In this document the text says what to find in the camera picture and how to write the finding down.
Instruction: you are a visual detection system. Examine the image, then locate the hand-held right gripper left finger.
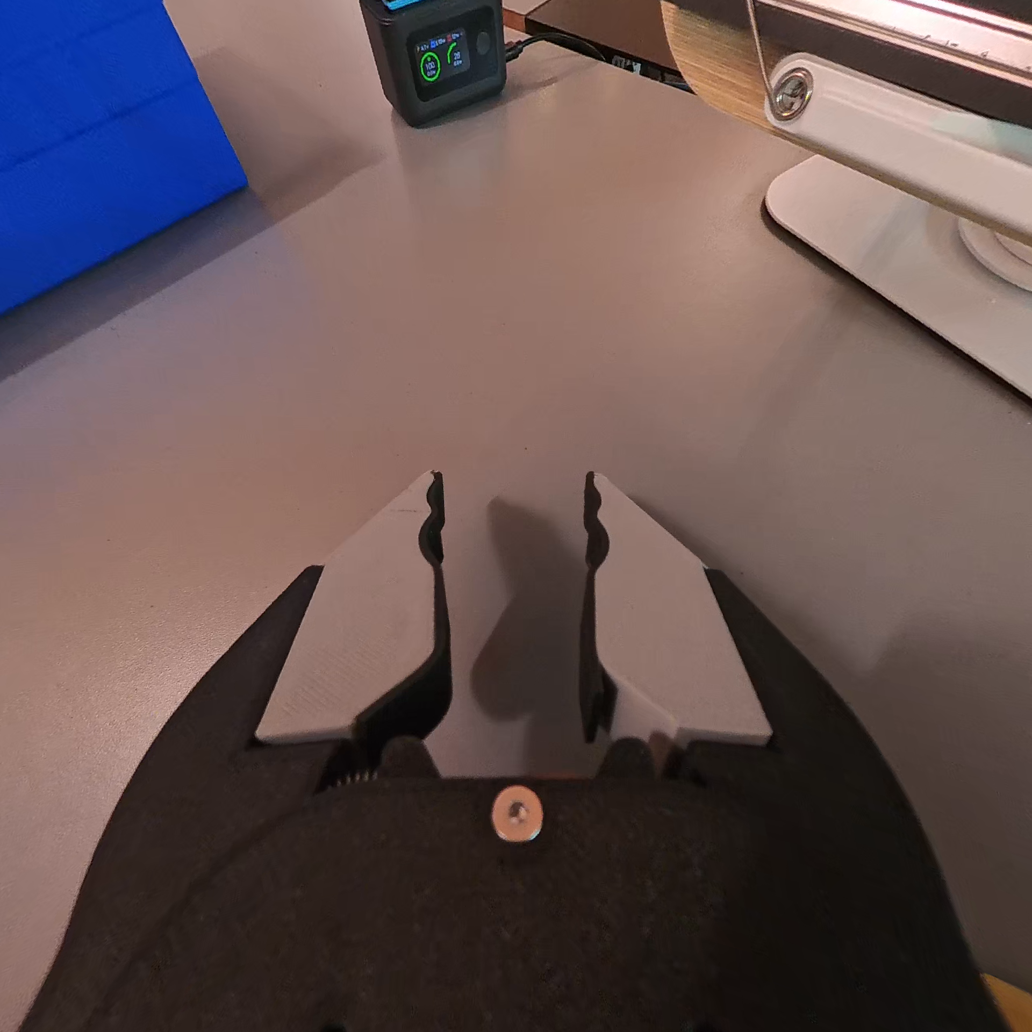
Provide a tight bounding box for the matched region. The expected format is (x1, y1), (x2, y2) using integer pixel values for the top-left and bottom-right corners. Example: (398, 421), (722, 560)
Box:
(254, 470), (454, 747)

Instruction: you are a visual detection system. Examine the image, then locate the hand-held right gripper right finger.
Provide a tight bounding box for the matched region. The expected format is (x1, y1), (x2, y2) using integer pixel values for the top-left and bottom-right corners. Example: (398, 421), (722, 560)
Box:
(579, 470), (773, 747)

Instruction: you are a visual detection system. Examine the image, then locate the blue plastic bin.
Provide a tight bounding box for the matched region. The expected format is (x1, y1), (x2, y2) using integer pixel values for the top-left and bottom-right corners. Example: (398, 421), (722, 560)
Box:
(0, 0), (249, 317)

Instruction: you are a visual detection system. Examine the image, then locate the black charging case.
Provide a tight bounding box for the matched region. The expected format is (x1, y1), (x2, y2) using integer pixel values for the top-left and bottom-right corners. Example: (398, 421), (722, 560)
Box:
(359, 0), (509, 128)

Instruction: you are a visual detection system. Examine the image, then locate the dark brown flat panel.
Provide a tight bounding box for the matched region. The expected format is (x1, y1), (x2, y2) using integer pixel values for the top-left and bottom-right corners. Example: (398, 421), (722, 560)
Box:
(501, 0), (696, 91)

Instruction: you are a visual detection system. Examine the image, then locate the thin retaining wire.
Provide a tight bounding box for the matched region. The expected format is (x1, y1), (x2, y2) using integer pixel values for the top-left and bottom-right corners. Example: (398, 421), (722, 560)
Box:
(743, 0), (814, 124)

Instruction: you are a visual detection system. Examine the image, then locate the black charger cable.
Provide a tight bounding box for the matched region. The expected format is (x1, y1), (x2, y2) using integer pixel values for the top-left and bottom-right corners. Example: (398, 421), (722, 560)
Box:
(504, 32), (614, 66)

